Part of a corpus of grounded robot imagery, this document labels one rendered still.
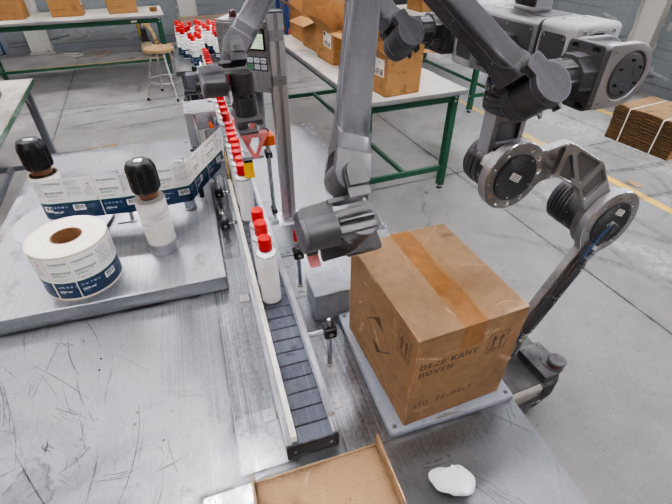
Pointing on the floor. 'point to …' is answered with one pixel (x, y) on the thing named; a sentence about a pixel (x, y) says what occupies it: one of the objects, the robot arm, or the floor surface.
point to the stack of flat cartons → (644, 126)
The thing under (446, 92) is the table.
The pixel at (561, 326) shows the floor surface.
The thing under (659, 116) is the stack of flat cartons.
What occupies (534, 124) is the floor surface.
